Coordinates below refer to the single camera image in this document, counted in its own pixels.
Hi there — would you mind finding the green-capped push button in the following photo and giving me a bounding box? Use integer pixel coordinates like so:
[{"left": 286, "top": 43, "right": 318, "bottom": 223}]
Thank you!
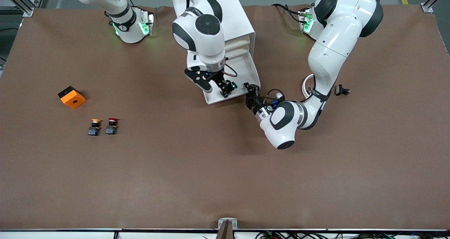
[{"left": 221, "top": 81, "right": 238, "bottom": 98}]

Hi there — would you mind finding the red-capped push button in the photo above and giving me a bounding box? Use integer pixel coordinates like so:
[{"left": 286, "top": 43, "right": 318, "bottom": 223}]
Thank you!
[{"left": 105, "top": 117, "right": 120, "bottom": 135}]

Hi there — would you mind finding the yellow-capped push button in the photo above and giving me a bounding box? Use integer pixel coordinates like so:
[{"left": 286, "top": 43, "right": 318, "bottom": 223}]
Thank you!
[{"left": 88, "top": 118, "right": 102, "bottom": 136}]

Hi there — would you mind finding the brown table cover mat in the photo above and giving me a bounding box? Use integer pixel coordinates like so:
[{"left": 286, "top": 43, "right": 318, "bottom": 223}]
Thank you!
[{"left": 0, "top": 4, "right": 450, "bottom": 231}]

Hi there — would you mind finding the orange and black box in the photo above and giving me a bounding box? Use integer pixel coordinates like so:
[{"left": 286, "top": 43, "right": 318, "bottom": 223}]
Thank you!
[{"left": 58, "top": 86, "right": 86, "bottom": 109}]

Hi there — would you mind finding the black left camera cable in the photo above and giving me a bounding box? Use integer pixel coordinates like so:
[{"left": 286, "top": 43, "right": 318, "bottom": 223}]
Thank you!
[{"left": 265, "top": 89, "right": 286, "bottom": 102}]

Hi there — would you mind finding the white half-ring clamp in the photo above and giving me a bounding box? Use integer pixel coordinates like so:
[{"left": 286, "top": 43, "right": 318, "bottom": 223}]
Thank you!
[{"left": 302, "top": 73, "right": 317, "bottom": 96}]

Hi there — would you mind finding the black arm base cable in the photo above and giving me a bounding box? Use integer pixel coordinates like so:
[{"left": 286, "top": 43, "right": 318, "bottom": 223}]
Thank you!
[{"left": 272, "top": 3, "right": 303, "bottom": 24}]

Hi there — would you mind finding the grey metal mounting bracket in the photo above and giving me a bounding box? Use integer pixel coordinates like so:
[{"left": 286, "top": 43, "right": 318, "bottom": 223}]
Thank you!
[{"left": 218, "top": 218, "right": 238, "bottom": 230}]

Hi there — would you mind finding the brown camera mast profile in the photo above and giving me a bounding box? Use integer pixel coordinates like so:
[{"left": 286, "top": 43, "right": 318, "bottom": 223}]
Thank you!
[{"left": 215, "top": 220, "right": 234, "bottom": 239}]

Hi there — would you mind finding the black cable bundle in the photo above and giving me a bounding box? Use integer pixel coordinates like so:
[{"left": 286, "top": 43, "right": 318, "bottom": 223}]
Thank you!
[{"left": 255, "top": 231, "right": 450, "bottom": 239}]

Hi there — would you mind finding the white table edge rail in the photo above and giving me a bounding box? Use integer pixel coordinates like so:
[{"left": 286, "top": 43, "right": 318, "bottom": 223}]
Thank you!
[{"left": 0, "top": 228, "right": 450, "bottom": 239}]

